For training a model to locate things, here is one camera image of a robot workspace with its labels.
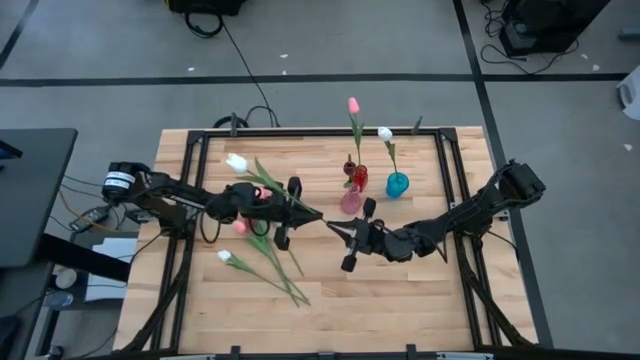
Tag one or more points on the teal glass vase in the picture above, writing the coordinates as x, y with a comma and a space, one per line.
397, 186

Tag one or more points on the round white object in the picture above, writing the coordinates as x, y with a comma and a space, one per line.
66, 278

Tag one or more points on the red glass vase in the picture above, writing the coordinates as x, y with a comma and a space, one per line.
361, 179

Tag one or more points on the black power adapter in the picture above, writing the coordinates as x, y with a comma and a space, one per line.
92, 216

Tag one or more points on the black desk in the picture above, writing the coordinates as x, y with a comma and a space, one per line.
30, 200

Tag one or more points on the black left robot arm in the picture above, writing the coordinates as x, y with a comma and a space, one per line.
170, 192

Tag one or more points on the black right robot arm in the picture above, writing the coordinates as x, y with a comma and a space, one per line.
475, 210

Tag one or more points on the clear plastic bottle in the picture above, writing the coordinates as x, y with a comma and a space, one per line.
60, 299

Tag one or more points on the pink glass vase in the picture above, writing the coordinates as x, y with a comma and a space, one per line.
351, 202

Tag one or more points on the black aluminium table frame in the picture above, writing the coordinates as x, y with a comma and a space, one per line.
320, 133

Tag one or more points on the black desk foot beam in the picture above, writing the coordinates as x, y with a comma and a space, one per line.
85, 257

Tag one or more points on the white paper sheets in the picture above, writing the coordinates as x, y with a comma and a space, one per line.
112, 250

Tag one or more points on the black equipment case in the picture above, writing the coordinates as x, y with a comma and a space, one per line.
550, 25

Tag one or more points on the white appliance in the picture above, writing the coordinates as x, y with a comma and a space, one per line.
631, 95

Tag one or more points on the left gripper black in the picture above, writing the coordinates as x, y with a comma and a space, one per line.
270, 210

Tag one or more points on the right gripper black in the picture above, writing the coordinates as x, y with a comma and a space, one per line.
380, 240

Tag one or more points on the black box on floor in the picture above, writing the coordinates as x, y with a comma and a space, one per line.
205, 6

